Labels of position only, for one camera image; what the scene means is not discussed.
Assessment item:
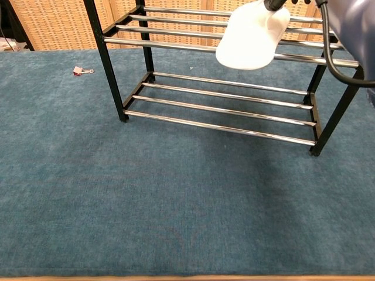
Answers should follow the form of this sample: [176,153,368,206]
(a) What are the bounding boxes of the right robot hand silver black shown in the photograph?
[263,0,312,12]

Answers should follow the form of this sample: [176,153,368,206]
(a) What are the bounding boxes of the white slipper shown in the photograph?
[215,0,291,71]

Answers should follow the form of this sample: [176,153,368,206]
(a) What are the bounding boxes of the black shoe rack chrome bars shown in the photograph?
[83,0,366,156]

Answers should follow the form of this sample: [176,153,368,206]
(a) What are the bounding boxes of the pink binder clip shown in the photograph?
[73,66,95,77]

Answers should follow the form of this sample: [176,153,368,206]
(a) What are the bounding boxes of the woven wicker folding screen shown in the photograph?
[8,0,338,52]

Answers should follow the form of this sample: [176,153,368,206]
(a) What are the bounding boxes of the blue carpet table mat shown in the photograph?
[0,43,375,277]

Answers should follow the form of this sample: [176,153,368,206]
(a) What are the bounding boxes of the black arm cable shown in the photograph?
[315,0,375,88]

